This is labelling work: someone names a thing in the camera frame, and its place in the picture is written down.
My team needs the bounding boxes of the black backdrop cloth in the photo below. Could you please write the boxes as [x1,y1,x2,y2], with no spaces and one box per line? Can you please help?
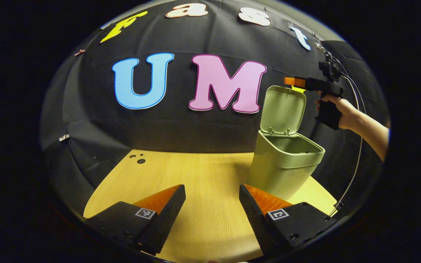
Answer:
[39,0,390,220]

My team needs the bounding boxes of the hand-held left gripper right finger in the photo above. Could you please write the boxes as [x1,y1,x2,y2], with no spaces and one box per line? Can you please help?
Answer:
[239,184,339,258]

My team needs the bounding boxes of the green desktop garbage bin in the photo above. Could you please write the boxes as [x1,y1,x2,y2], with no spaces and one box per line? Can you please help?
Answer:
[247,85,326,201]

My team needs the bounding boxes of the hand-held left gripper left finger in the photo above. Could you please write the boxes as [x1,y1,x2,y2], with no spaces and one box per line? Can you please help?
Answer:
[86,184,186,256]

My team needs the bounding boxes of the thin black cable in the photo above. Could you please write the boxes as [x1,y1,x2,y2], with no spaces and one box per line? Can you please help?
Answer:
[328,55,367,217]

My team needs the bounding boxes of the wooden desktop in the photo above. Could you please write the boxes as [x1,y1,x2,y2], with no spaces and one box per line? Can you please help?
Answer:
[83,149,338,263]

